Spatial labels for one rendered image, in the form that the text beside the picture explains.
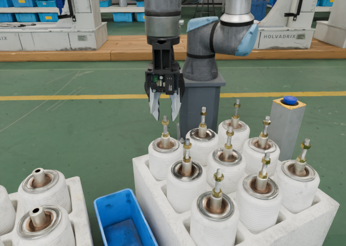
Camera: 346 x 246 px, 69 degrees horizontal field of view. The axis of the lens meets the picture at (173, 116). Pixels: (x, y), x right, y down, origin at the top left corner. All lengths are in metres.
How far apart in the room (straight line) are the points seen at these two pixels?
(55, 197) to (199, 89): 0.65
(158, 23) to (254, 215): 0.44
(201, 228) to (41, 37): 2.41
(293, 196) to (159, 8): 0.50
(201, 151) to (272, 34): 2.06
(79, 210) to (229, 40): 0.70
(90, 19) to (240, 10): 1.86
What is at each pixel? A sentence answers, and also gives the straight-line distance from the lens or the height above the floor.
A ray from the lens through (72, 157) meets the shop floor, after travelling 1.14.
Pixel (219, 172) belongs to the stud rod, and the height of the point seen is 0.34.
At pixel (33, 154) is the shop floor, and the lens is 1.23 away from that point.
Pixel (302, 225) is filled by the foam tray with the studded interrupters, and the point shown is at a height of 0.18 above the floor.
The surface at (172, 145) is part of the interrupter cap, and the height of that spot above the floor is 0.25.
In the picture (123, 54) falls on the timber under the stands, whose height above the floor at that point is 0.06.
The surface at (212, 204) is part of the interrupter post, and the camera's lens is 0.52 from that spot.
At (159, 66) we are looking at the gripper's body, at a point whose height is 0.49.
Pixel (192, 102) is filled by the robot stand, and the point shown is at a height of 0.21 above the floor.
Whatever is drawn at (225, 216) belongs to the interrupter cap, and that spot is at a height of 0.25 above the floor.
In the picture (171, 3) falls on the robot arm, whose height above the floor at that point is 0.61.
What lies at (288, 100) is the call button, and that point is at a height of 0.33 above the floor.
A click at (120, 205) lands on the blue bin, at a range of 0.79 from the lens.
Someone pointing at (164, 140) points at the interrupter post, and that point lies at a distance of 0.67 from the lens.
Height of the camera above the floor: 0.64
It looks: 28 degrees down
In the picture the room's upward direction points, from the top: straight up
